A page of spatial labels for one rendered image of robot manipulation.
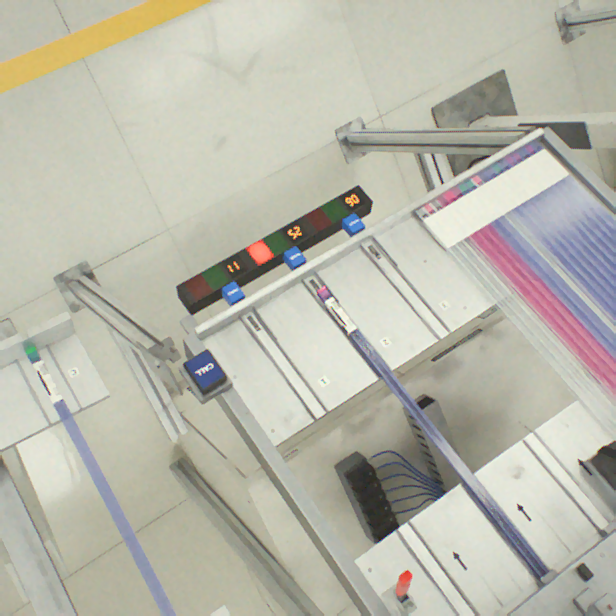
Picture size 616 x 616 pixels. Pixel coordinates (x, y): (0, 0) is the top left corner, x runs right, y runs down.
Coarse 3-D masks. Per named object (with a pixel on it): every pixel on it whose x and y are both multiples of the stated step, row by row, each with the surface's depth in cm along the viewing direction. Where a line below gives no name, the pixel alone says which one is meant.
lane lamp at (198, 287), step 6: (198, 276) 127; (186, 282) 126; (192, 282) 126; (198, 282) 126; (204, 282) 126; (192, 288) 126; (198, 288) 126; (204, 288) 126; (210, 288) 126; (192, 294) 125; (198, 294) 125; (204, 294) 125
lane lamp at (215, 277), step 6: (216, 264) 128; (210, 270) 127; (216, 270) 127; (204, 276) 127; (210, 276) 127; (216, 276) 127; (222, 276) 127; (210, 282) 126; (216, 282) 126; (222, 282) 126; (228, 282) 127; (216, 288) 126
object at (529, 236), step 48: (480, 192) 134; (528, 192) 135; (576, 192) 135; (480, 240) 130; (528, 240) 131; (576, 240) 131; (480, 288) 127; (528, 288) 127; (576, 288) 127; (528, 336) 123; (576, 336) 123; (576, 384) 120
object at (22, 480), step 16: (0, 336) 178; (16, 448) 148; (16, 464) 132; (16, 480) 127; (32, 496) 120; (32, 512) 116; (48, 528) 115; (0, 544) 111; (48, 544) 107; (16, 576) 106; (64, 576) 109
